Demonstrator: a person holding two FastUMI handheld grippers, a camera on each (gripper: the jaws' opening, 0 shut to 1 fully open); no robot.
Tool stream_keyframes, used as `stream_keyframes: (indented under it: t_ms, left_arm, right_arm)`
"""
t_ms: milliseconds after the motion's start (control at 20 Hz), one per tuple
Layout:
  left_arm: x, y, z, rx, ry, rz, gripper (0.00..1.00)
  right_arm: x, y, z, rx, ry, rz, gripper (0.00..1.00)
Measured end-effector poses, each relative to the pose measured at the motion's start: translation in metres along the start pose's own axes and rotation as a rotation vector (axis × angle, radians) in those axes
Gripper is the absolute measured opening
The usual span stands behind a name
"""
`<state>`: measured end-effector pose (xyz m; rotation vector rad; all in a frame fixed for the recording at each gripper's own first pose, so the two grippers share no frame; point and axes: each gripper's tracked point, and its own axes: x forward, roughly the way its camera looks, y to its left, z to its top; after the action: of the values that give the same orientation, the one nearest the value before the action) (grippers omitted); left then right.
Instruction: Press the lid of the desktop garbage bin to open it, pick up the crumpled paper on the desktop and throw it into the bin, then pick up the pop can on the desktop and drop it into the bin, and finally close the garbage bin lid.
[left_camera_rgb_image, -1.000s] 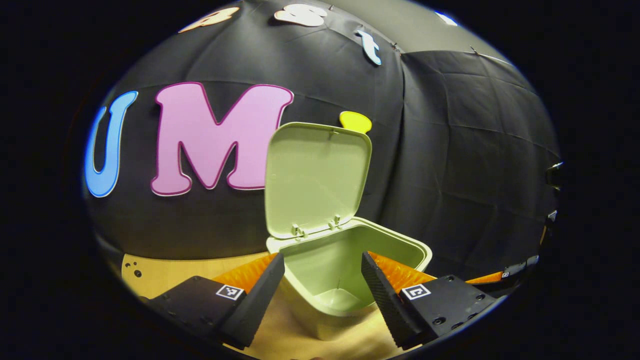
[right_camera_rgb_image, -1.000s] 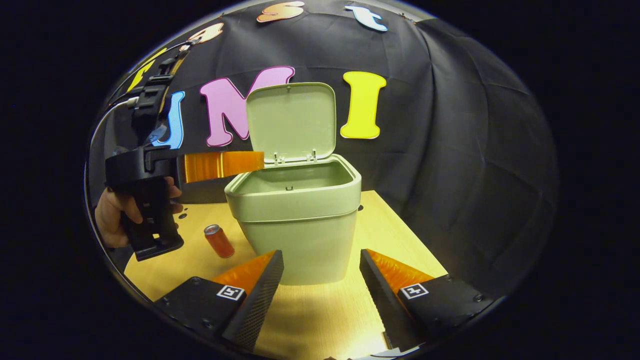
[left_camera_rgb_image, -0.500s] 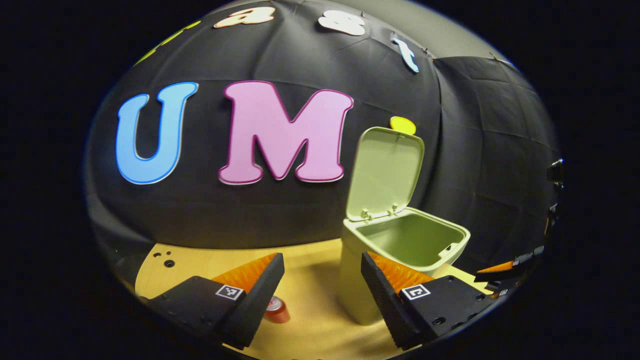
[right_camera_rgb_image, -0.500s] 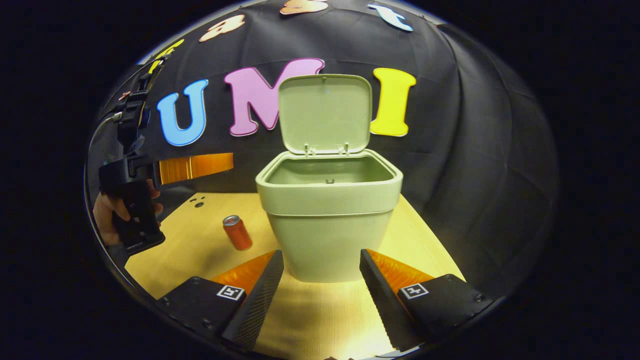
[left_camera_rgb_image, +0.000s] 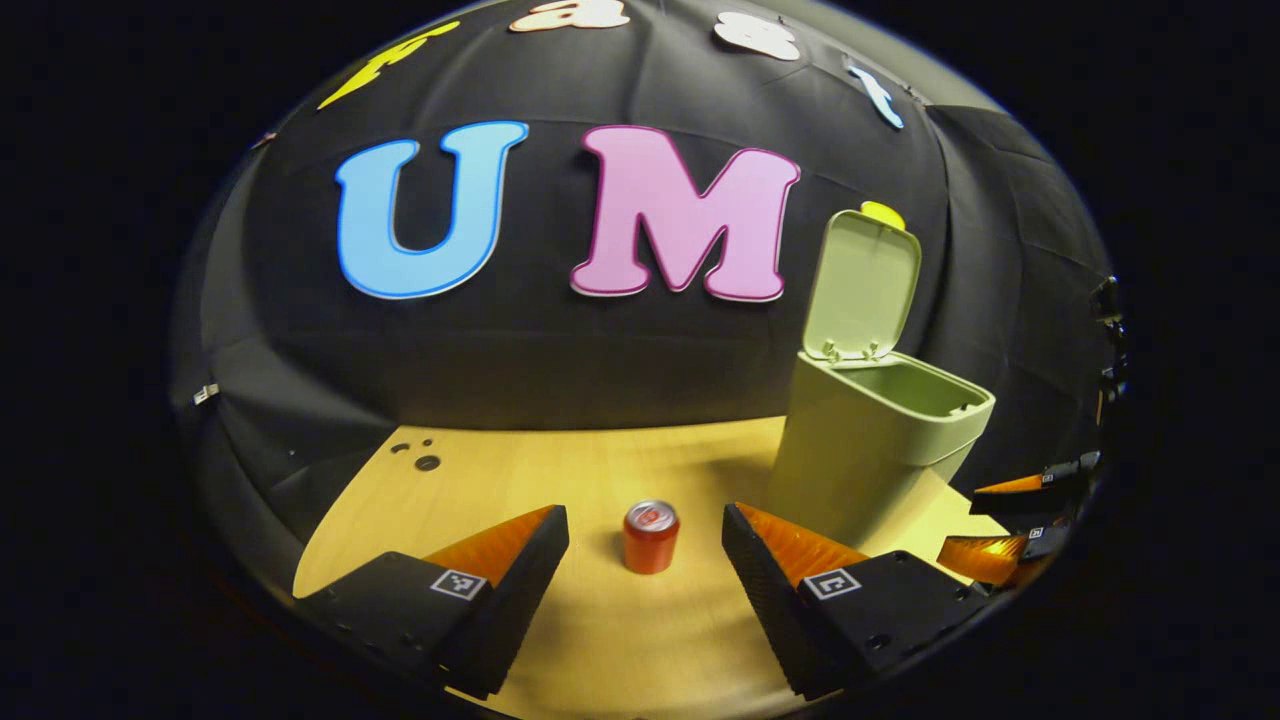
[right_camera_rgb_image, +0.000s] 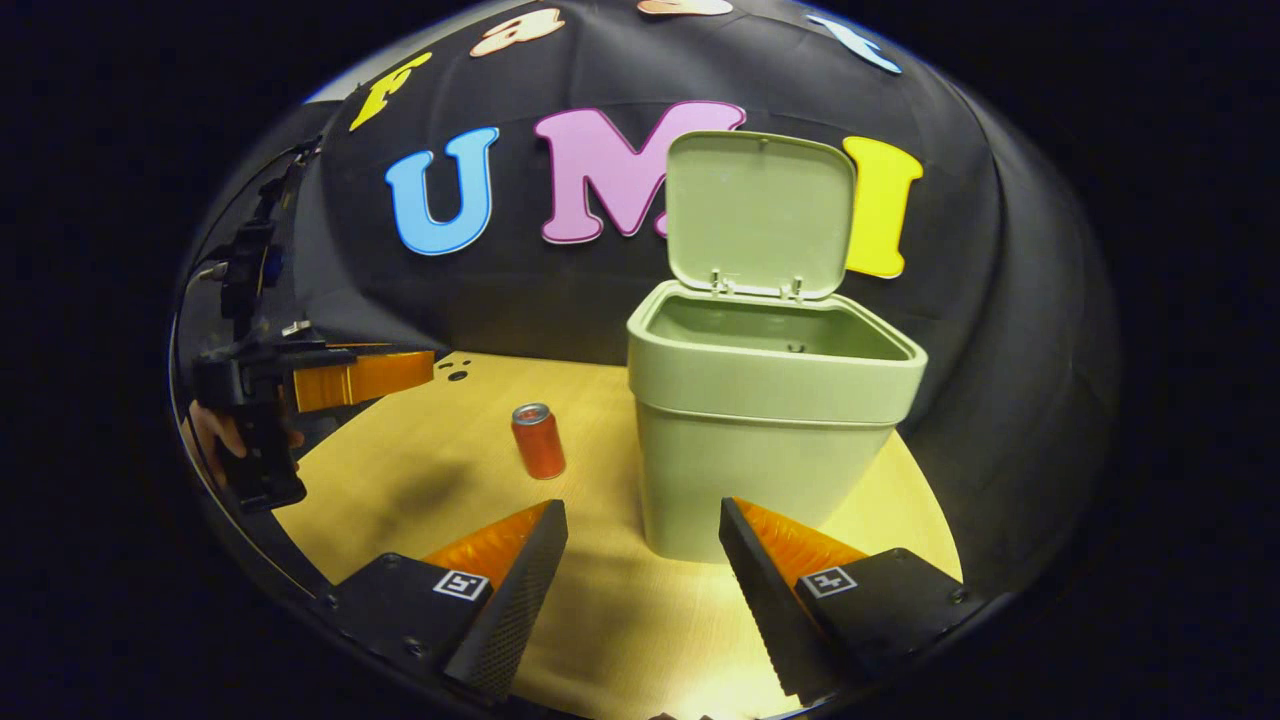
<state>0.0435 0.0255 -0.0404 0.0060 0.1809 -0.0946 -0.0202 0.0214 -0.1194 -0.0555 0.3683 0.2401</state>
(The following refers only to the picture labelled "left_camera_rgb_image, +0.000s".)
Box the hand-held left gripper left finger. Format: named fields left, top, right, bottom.
left=295, top=504, right=571, bottom=701

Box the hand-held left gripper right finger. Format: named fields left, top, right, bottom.
left=722, top=502, right=991, bottom=701

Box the black backdrop cloth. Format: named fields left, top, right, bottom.
left=170, top=0, right=1116, bottom=601

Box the red pop can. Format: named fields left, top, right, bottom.
left=622, top=499, right=681, bottom=575

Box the wooden desktop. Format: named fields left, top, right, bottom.
left=292, top=415, right=986, bottom=720

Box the green desktop garbage bin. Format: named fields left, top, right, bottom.
left=768, top=208, right=997, bottom=549

